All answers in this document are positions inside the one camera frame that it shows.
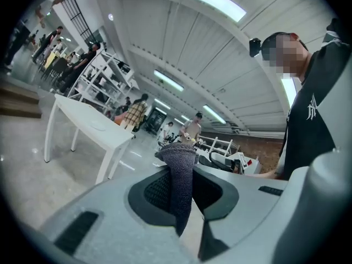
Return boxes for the white shelving rack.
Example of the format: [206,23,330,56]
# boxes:
[67,49,140,116]

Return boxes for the wooden step platform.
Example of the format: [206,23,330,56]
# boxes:
[0,80,43,120]

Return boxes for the black head camera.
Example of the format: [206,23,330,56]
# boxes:
[249,37,263,57]

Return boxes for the black chairs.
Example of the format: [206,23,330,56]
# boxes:
[40,56,70,83]

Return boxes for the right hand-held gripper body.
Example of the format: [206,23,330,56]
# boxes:
[197,151,261,175]

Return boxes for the grey knitted cloth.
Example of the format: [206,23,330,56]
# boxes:
[154,144,199,238]

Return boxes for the person's black T-shirt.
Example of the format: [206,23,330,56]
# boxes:
[279,41,352,181]

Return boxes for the black grid railing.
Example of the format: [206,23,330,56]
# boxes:
[60,0,96,43]

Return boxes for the white overturned table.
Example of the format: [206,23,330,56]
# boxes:
[199,136,240,158]

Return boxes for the person's right forearm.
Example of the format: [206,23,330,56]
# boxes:
[246,170,284,180]

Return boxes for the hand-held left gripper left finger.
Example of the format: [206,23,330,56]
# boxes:
[37,167,200,264]

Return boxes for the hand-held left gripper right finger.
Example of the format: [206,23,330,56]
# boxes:
[192,165,290,261]

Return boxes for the person's head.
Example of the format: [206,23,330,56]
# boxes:
[261,31,313,86]

